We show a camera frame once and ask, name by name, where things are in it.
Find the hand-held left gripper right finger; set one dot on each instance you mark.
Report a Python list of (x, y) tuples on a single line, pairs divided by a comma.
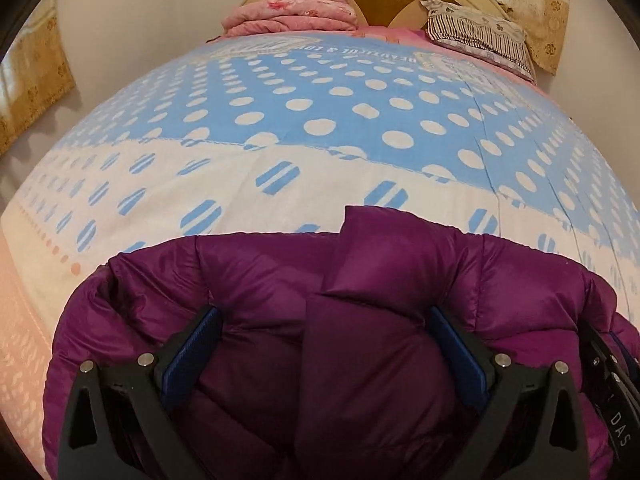
[(460, 355)]

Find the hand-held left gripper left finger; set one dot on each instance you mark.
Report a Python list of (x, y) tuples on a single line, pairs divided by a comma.
[(192, 355)]

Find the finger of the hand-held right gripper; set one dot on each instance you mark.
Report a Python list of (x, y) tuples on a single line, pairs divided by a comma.
[(607, 360)]

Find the purple hooded puffer jacket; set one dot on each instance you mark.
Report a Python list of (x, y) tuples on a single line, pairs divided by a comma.
[(375, 320)]

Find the polka dot bed sheet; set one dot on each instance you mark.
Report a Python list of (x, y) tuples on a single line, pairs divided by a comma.
[(320, 160)]

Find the beige patterned window curtain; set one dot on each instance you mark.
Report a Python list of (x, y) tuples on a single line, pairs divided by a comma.
[(35, 85), (545, 25)]

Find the striped floral pillow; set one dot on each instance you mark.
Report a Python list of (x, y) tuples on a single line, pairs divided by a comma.
[(480, 35)]

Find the pink folded blanket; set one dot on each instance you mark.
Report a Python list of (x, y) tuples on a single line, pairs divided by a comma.
[(300, 15)]

